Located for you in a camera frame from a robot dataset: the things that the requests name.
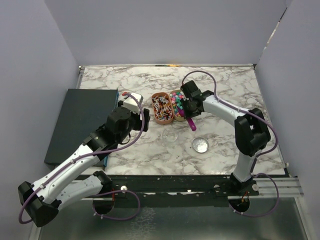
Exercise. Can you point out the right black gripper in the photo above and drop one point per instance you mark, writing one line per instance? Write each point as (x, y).
(188, 114)

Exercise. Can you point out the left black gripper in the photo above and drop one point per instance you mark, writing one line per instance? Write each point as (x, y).
(139, 125)

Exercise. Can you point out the tan tray of star candies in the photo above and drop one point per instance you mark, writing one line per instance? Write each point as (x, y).
(176, 97)

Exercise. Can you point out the purple plastic scoop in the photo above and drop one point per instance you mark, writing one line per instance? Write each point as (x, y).
(191, 123)

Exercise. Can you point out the pink tray of lollipops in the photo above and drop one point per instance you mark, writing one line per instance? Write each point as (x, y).
(162, 108)

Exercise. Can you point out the clear glass jar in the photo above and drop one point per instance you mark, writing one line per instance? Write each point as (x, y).
(169, 137)

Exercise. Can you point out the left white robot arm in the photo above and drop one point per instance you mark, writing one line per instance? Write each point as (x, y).
(43, 199)

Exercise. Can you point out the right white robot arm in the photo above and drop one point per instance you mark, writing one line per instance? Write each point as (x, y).
(250, 128)

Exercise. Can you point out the silver jar lid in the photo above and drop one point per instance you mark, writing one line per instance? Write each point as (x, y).
(200, 145)

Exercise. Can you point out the dark blue box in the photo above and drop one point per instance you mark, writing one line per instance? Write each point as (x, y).
(82, 112)

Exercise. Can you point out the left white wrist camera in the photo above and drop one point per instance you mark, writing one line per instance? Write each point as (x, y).
(130, 103)

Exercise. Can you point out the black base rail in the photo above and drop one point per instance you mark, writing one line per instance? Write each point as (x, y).
(161, 191)

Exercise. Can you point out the aluminium extrusion rail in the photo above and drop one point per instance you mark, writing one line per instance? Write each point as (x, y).
(288, 187)

